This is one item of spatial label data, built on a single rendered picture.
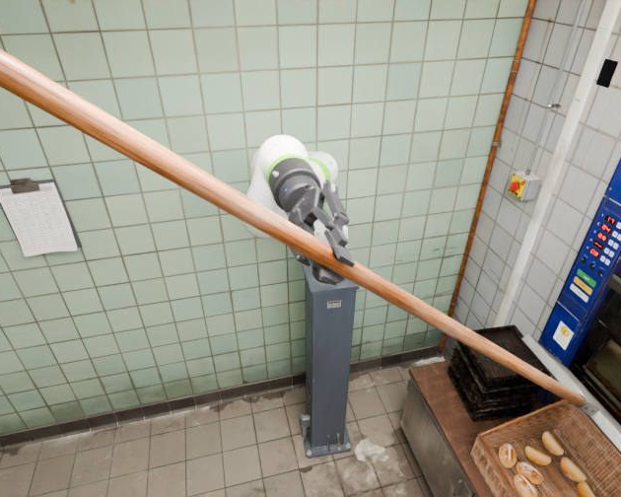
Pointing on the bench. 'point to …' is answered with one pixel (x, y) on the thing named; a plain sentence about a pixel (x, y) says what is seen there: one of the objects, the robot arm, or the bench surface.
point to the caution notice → (563, 335)
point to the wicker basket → (539, 423)
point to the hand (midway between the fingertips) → (331, 256)
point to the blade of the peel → (593, 401)
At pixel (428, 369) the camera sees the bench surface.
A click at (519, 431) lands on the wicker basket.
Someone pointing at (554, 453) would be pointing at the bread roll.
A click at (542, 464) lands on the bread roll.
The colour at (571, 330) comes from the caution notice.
